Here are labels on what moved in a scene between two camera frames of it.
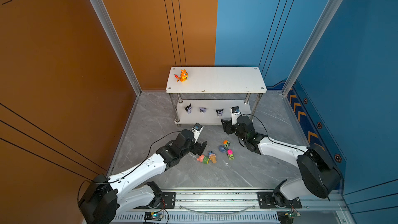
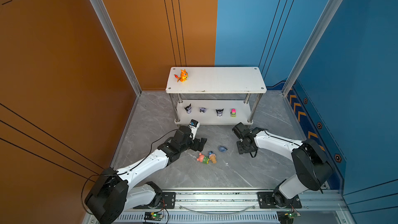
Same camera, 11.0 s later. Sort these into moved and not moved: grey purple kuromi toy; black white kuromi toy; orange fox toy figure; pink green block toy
Moved: pink green block toy
Not moved: orange fox toy figure; grey purple kuromi toy; black white kuromi toy
